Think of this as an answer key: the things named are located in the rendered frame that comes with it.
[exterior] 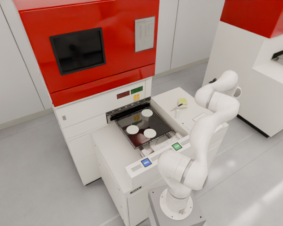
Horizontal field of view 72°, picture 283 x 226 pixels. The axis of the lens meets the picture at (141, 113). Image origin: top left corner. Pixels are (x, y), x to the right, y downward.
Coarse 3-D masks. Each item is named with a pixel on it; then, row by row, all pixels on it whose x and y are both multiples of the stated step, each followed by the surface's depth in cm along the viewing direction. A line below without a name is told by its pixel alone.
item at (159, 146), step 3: (171, 138) 156; (174, 138) 156; (165, 141) 154; (168, 141) 154; (171, 141) 154; (174, 141) 154; (159, 144) 151; (162, 144) 151; (165, 144) 151; (156, 147) 149; (159, 147) 149; (162, 147) 149; (147, 150) 147; (150, 150) 147; (141, 153) 145; (141, 156) 145
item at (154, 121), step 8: (136, 112) 176; (120, 120) 168; (128, 120) 168; (136, 120) 168; (144, 120) 168; (152, 120) 168; (160, 120) 168; (144, 128) 161; (152, 128) 161; (160, 128) 162; (168, 128) 161; (128, 136) 154; (136, 136) 155; (144, 136) 155; (136, 144) 149
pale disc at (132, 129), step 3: (129, 126) 162; (132, 126) 162; (135, 126) 162; (129, 129) 160; (132, 129) 160; (135, 129) 160; (138, 129) 160; (129, 132) 158; (132, 132) 158; (135, 132) 158
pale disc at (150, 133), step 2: (146, 130) 159; (148, 130) 159; (150, 130) 159; (152, 130) 159; (154, 130) 159; (144, 132) 158; (146, 132) 158; (148, 132) 158; (150, 132) 158; (152, 132) 158; (154, 132) 158; (144, 134) 156; (146, 134) 156; (148, 134) 156; (150, 134) 156; (152, 134) 156; (154, 134) 156; (146, 136) 154; (148, 136) 155; (150, 136) 155; (152, 136) 155; (154, 136) 155
